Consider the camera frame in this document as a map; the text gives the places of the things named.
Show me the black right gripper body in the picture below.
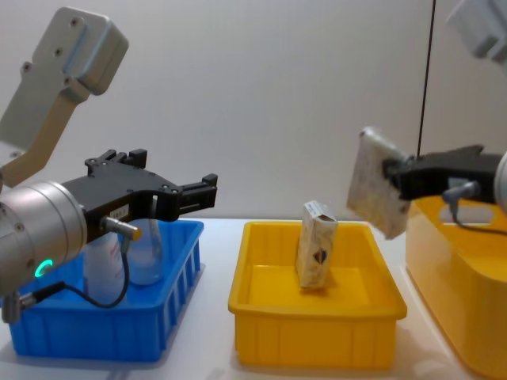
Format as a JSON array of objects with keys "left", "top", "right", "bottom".
[{"left": 398, "top": 145, "right": 503, "bottom": 202}]

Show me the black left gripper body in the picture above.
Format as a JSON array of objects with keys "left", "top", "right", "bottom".
[{"left": 62, "top": 166, "right": 181, "bottom": 243}]

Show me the clear plastic bottle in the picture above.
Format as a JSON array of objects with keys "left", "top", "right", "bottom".
[{"left": 128, "top": 218, "right": 165, "bottom": 287}]

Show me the clear bottle with red print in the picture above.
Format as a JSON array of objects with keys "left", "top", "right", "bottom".
[{"left": 82, "top": 232, "right": 130, "bottom": 306}]

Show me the cream patterned carton box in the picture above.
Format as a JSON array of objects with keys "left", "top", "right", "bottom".
[{"left": 294, "top": 200, "right": 339, "bottom": 293}]

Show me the tall yellow plastic bin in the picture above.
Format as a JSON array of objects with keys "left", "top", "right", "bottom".
[{"left": 403, "top": 195, "right": 507, "bottom": 380}]

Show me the blue plastic bin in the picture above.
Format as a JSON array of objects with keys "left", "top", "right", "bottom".
[{"left": 2, "top": 219, "right": 205, "bottom": 363}]

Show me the shallow yellow plastic bin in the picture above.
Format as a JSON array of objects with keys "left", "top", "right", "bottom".
[{"left": 227, "top": 220, "right": 408, "bottom": 371}]

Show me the grey right gripper cable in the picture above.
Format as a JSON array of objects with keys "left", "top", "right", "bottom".
[{"left": 442, "top": 180, "right": 507, "bottom": 239}]

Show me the thin black hanging cable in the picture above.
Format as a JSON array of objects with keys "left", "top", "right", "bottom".
[{"left": 417, "top": 0, "right": 437, "bottom": 156}]

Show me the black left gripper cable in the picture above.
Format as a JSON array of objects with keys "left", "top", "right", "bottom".
[{"left": 1, "top": 216, "right": 144, "bottom": 325}]

